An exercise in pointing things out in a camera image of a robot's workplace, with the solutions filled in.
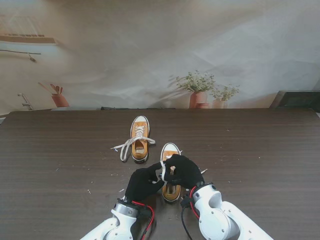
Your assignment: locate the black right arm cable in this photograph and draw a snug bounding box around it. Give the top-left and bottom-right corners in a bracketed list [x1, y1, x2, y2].
[180, 206, 194, 240]

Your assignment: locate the red left wrist cable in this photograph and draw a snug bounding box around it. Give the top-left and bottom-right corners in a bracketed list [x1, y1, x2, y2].
[131, 200, 155, 237]

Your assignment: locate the black left wrist box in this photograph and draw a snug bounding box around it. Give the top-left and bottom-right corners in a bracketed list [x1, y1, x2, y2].
[138, 206, 154, 222]

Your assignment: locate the black right wrist box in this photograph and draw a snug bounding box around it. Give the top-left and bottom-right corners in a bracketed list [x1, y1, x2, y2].
[180, 194, 193, 209]

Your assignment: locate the printed kitchen backdrop cloth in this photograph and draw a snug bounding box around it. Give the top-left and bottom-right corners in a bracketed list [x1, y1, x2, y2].
[0, 0, 320, 112]

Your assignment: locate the yellow canvas sneaker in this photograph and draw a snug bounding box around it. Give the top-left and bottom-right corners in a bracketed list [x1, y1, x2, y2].
[130, 115, 151, 165]
[160, 142, 183, 203]

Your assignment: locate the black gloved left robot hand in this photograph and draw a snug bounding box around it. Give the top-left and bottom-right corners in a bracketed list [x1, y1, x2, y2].
[124, 162, 166, 203]

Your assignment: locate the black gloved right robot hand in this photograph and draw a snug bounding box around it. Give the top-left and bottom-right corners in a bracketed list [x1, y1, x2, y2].
[162, 153, 206, 190]

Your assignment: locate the red right wrist cable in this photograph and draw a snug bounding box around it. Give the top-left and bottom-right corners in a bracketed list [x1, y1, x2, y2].
[189, 186, 201, 221]

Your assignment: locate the red wrist cable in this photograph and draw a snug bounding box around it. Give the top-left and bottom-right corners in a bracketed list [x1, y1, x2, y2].
[189, 186, 201, 221]
[131, 200, 155, 237]

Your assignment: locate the black wrist box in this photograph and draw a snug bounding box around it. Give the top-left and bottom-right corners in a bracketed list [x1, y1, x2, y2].
[138, 206, 154, 222]
[180, 194, 193, 209]

